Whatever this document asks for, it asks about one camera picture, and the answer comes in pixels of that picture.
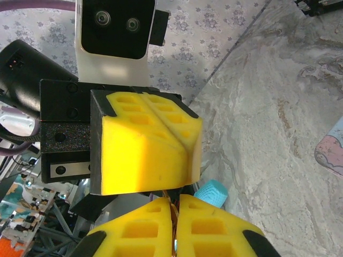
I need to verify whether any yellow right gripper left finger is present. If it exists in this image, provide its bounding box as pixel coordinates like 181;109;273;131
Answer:
71;197;176;257

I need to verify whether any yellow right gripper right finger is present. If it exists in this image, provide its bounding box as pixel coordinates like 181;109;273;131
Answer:
175;194;282;257

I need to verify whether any cyan marker pen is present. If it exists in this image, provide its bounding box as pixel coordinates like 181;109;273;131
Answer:
193;179;229;207

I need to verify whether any pastel cartoon storage box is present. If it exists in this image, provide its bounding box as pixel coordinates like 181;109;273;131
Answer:
314;115;343;180

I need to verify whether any black hard case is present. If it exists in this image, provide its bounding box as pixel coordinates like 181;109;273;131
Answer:
293;0;343;17

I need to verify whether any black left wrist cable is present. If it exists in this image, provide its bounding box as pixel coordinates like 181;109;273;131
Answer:
0;130;41;147

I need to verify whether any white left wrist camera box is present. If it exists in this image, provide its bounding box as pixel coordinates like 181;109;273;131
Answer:
74;0;170;84

